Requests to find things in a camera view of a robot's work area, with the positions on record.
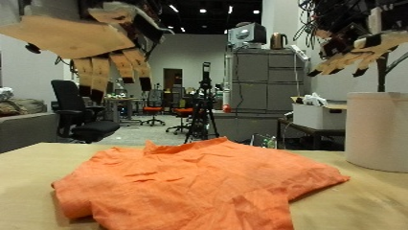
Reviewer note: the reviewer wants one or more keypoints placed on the orange button shirt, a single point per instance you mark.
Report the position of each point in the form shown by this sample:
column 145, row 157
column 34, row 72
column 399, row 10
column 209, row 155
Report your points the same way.
column 192, row 179

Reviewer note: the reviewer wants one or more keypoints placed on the green leafy plant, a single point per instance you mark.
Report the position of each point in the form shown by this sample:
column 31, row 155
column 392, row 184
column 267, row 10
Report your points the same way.
column 382, row 76

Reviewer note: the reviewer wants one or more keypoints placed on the white power strip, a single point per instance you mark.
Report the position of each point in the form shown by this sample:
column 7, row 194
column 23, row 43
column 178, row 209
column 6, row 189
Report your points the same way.
column 299, row 52

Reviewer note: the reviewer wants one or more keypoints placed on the copper electric kettle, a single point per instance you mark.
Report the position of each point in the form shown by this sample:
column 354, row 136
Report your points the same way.
column 278, row 41

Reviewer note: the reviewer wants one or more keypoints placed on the white plastic bag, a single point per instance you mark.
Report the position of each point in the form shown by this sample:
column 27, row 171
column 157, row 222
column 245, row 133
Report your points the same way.
column 314, row 99

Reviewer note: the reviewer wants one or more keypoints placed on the background work desk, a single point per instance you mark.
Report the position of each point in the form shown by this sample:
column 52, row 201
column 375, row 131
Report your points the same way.
column 121, row 100

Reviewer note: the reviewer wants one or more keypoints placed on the brown cushion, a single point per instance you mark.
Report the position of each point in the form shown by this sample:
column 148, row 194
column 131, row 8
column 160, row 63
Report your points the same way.
column 22, row 107

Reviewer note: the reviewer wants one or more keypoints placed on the white storage box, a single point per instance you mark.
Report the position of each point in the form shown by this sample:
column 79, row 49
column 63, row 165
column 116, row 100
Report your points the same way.
column 317, row 116

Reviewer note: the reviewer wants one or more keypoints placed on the brown door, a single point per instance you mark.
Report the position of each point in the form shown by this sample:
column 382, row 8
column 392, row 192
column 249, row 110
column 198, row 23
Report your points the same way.
column 172, row 80

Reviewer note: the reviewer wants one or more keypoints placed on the grey boxy device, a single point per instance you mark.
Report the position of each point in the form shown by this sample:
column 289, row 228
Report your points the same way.
column 249, row 33

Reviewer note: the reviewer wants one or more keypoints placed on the white round plant pot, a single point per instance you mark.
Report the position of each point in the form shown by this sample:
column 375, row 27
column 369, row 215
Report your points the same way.
column 376, row 131

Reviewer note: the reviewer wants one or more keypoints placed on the grey filing cabinet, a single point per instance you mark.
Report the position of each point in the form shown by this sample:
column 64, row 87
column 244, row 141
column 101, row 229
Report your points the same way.
column 256, row 83

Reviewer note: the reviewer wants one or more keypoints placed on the black office chair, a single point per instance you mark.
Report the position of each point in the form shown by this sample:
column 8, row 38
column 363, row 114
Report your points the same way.
column 91, row 129

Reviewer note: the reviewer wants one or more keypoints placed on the orange seat office chair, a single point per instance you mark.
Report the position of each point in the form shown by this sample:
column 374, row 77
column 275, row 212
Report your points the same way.
column 152, row 109
column 182, row 111

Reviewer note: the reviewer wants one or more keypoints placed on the dark side table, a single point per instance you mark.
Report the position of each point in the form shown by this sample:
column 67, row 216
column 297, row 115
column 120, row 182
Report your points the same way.
column 314, row 131

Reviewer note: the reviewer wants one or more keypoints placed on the grey sofa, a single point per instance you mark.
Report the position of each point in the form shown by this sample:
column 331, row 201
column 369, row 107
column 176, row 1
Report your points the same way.
column 26, row 131

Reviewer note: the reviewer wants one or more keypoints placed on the grey low cabinet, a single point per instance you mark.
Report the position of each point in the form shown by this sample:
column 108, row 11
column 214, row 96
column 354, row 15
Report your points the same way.
column 246, row 126

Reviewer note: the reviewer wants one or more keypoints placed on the red ball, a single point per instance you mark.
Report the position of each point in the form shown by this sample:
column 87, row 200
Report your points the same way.
column 226, row 108

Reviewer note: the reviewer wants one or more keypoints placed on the green plastic bottle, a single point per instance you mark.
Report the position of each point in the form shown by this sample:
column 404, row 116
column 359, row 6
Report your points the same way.
column 271, row 143

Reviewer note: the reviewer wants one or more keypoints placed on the black camera tripod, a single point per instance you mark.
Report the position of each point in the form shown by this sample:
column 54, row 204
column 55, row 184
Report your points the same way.
column 204, row 111

